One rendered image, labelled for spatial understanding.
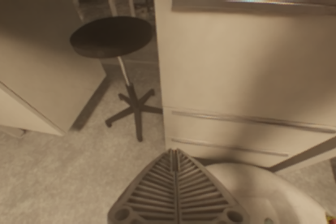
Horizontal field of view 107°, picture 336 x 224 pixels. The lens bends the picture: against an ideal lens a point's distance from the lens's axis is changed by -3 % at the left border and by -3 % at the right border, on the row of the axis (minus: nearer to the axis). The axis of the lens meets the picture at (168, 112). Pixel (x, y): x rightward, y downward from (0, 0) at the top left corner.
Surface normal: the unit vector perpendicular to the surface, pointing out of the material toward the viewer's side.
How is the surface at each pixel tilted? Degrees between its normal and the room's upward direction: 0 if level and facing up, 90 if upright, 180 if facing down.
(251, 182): 1
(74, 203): 0
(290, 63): 90
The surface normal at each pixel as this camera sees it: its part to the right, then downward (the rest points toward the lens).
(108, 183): -0.02, -0.61
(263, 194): -0.03, 0.52
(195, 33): -0.16, 0.79
